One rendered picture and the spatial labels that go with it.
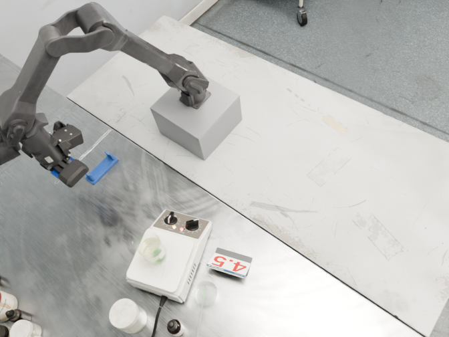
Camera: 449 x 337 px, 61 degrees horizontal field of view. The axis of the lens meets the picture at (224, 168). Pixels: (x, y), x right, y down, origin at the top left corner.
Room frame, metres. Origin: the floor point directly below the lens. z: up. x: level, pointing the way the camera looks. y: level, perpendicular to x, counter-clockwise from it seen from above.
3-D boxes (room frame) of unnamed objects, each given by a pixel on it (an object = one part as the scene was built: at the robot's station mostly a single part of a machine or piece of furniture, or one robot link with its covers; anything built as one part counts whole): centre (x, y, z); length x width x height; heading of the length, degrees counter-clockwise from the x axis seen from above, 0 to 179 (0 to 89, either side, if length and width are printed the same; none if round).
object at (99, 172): (0.63, 0.34, 0.92); 0.10 x 0.03 x 0.04; 133
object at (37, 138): (0.57, 0.39, 1.17); 0.09 x 0.06 x 0.07; 111
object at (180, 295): (0.33, 0.16, 0.94); 0.22 x 0.13 x 0.08; 151
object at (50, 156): (0.57, 0.39, 1.09); 0.19 x 0.06 x 0.08; 43
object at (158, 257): (0.31, 0.19, 1.02); 0.06 x 0.05 x 0.08; 82
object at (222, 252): (0.28, 0.03, 0.92); 0.09 x 0.06 x 0.04; 61
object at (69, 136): (0.61, 0.36, 1.09); 0.07 x 0.07 x 0.06; 42
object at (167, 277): (0.30, 0.18, 0.98); 0.12 x 0.12 x 0.01; 61
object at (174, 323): (0.17, 0.17, 0.93); 0.03 x 0.03 x 0.07
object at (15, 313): (0.26, 0.52, 0.94); 0.03 x 0.03 x 0.07
